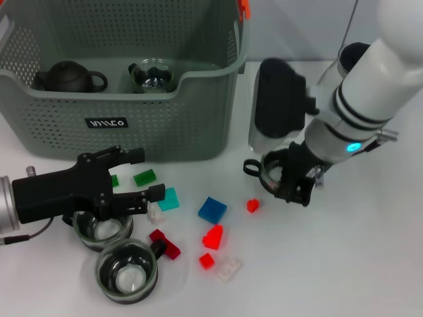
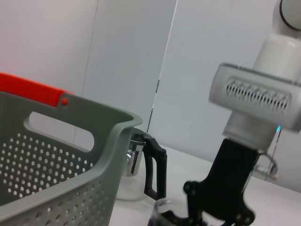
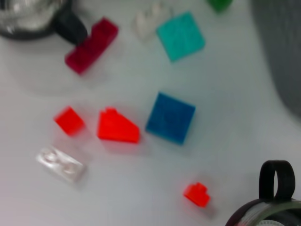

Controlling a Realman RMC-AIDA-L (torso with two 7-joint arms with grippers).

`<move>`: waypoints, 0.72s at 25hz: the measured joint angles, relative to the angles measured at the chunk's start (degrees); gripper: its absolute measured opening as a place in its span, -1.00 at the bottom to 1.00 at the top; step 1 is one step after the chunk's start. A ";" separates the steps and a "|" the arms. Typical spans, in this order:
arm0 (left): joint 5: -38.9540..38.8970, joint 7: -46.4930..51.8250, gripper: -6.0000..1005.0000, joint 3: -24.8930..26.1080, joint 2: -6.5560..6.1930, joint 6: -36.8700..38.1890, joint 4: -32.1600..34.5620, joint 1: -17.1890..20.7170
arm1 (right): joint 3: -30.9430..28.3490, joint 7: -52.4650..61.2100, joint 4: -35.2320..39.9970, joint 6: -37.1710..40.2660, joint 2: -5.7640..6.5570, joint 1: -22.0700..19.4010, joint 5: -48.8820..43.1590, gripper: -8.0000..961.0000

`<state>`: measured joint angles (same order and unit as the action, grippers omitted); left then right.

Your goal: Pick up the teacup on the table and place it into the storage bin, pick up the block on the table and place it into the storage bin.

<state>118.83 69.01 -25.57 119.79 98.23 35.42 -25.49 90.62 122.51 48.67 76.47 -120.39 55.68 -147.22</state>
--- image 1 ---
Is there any white flat toy plate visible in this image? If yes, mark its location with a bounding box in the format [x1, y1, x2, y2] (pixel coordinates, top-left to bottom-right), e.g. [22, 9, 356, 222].
[214, 256, 243, 283]

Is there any right arm cable with plug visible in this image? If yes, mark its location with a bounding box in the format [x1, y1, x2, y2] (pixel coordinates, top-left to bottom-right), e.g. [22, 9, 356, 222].
[313, 129, 400, 190]

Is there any white studded toy brick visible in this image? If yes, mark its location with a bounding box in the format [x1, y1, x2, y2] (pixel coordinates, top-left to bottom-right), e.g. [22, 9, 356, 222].
[147, 203, 166, 225]

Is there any dark red long brick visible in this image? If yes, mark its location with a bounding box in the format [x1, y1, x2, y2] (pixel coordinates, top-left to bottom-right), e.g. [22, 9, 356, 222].
[148, 229, 182, 261]

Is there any grey perforated plastic storage bin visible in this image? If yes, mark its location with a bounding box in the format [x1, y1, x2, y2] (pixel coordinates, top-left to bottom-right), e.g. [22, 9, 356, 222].
[0, 0, 251, 162]

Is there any small red cube brick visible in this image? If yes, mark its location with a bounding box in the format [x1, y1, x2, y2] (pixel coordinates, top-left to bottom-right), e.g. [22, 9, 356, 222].
[198, 252, 215, 270]

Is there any blue square toy brick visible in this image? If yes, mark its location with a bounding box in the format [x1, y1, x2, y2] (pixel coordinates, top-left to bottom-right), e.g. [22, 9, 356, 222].
[197, 196, 228, 223]

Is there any glass teacup with black holder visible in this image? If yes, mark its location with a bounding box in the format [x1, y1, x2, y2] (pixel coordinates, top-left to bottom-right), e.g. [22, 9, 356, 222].
[128, 58, 176, 95]
[243, 148, 298, 199]
[95, 238, 168, 304]
[62, 209, 134, 252]

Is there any red sloped toy brick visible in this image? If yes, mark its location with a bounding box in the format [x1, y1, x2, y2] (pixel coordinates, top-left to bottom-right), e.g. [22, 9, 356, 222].
[201, 224, 224, 249]

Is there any cyan sloped toy brick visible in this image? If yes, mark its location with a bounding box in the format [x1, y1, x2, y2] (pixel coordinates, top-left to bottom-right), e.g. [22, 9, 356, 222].
[157, 187, 181, 212]

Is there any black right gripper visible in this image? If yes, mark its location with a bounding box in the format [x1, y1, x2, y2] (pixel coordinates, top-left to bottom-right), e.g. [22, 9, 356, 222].
[276, 142, 323, 208]

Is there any dark clay teapot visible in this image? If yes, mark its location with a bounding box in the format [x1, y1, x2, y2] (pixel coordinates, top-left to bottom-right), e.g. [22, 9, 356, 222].
[32, 61, 109, 93]

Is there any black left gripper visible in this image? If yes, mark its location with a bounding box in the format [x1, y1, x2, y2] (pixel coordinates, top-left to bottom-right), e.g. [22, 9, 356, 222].
[12, 145, 166, 225]

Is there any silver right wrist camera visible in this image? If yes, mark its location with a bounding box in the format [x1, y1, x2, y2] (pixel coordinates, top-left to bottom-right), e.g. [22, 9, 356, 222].
[248, 58, 320, 153]

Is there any glass teapot with black handle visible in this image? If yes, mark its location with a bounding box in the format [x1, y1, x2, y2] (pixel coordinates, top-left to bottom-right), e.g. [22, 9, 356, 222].
[317, 42, 374, 90]

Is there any arm cable with plug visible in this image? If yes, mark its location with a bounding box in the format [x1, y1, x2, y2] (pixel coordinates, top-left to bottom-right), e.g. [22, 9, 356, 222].
[0, 217, 54, 247]
[313, 129, 400, 190]

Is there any left arm cable with plug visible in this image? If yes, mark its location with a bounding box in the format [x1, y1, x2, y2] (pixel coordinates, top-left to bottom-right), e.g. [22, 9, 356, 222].
[0, 217, 54, 247]

